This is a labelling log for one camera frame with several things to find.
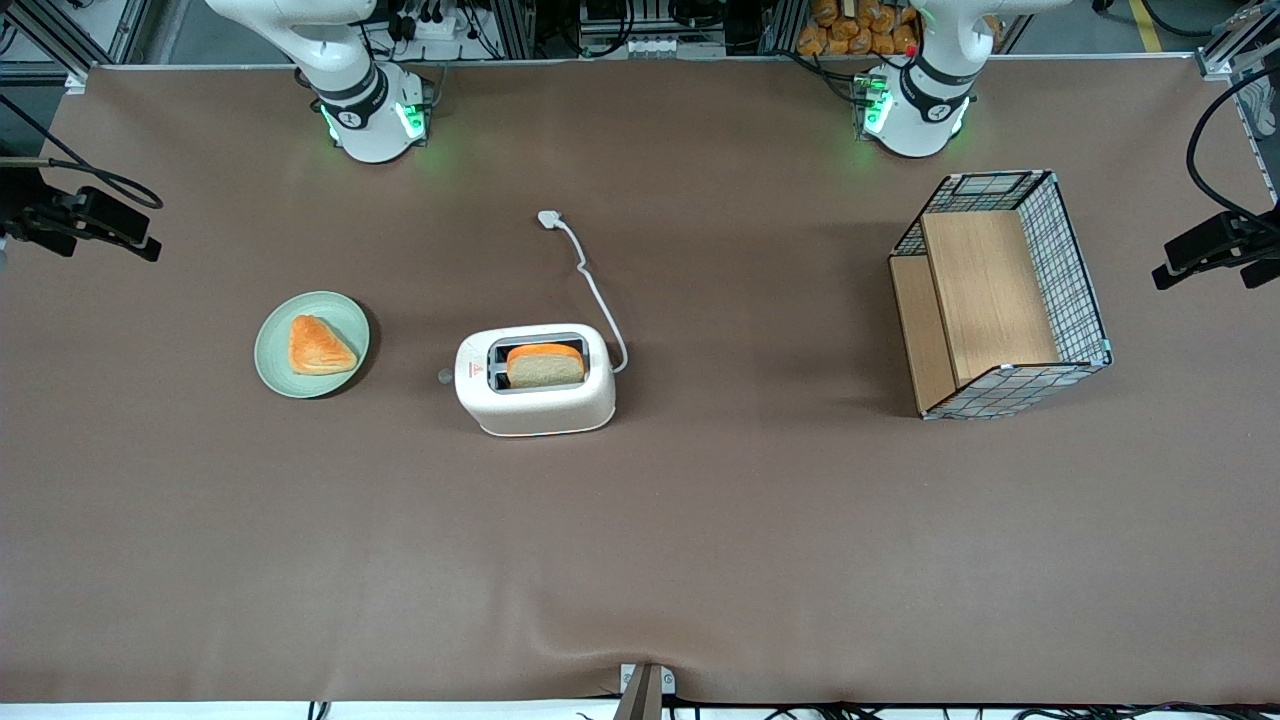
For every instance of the bag of bread rolls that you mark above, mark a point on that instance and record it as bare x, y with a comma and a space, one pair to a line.
850, 30

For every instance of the bread slice with orange crust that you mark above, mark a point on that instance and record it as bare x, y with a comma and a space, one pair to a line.
545, 368

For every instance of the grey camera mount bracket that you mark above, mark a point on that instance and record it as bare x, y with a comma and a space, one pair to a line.
646, 690

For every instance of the silver electronics box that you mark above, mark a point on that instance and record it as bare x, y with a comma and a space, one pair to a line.
650, 35

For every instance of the white two-slot toaster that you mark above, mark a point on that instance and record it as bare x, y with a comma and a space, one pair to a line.
540, 410

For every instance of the white power strip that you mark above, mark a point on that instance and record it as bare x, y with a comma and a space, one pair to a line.
435, 25

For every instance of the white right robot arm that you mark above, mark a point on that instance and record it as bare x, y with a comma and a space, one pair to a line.
370, 110

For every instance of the pale green round plate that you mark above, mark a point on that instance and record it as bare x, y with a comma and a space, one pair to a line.
275, 360

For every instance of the triangular golden pastry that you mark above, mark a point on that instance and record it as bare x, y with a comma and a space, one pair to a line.
318, 347

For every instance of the wooden step shelf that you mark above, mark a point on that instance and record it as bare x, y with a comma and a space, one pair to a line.
985, 290

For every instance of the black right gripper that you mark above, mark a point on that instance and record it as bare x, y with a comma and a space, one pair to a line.
22, 216

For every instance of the aluminium frame extrusion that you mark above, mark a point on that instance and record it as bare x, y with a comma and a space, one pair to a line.
1235, 45
45, 35

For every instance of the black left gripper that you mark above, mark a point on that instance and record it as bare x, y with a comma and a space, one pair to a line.
1258, 236

